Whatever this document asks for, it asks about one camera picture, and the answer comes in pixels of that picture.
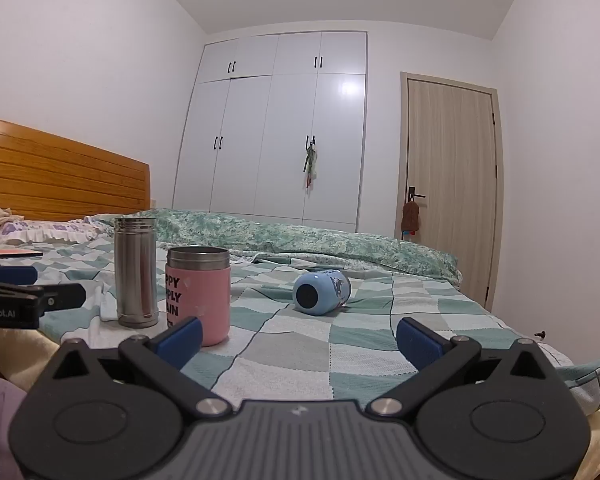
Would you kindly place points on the cream yellow blanket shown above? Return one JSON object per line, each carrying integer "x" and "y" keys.
{"x": 15, "y": 357}

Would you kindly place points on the light wooden door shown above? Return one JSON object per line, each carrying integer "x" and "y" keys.
{"x": 450, "y": 180}

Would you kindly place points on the orange flat book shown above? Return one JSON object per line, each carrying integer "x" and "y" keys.
{"x": 10, "y": 252}

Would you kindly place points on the green floral quilt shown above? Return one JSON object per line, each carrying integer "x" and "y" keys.
{"x": 305, "y": 240}

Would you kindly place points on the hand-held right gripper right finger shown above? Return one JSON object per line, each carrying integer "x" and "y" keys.
{"x": 419, "y": 342}

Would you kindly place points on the purple floral pillow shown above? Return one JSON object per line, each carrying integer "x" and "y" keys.
{"x": 50, "y": 231}

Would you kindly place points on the stainless steel flask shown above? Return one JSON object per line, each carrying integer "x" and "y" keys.
{"x": 136, "y": 270}

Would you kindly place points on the white wardrobe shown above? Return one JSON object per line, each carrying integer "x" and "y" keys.
{"x": 280, "y": 130}

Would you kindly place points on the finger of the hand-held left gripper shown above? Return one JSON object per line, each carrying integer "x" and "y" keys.
{"x": 65, "y": 295}
{"x": 12, "y": 275}

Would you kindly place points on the blue cup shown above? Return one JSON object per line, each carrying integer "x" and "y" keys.
{"x": 320, "y": 292}

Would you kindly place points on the pink cup with steel rim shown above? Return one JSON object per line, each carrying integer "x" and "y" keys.
{"x": 202, "y": 300}

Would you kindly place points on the wooden headboard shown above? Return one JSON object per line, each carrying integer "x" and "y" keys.
{"x": 60, "y": 180}

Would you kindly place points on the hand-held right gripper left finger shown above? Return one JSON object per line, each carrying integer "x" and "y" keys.
{"x": 182, "y": 341}

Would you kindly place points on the brown hanging pouch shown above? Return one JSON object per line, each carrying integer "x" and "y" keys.
{"x": 411, "y": 217}

